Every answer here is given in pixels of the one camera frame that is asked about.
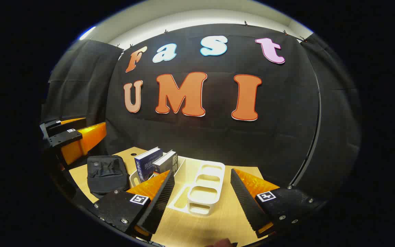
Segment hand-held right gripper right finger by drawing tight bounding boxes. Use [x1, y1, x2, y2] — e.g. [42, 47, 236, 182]
[230, 168, 325, 239]

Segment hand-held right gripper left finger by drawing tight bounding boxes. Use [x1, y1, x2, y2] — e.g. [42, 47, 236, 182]
[93, 170, 176, 238]

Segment blue book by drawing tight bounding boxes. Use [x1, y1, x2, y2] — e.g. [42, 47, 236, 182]
[134, 147, 164, 183]

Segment grey white book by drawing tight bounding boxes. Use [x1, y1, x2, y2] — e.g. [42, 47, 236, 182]
[152, 150, 179, 176]

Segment white bookshelf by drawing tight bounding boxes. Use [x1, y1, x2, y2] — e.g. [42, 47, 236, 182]
[129, 156, 226, 217]

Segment black schoolbag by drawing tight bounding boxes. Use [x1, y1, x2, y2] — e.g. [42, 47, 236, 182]
[87, 155, 130, 200]

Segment black frame pole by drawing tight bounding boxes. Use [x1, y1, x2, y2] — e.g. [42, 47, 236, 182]
[288, 65, 322, 190]

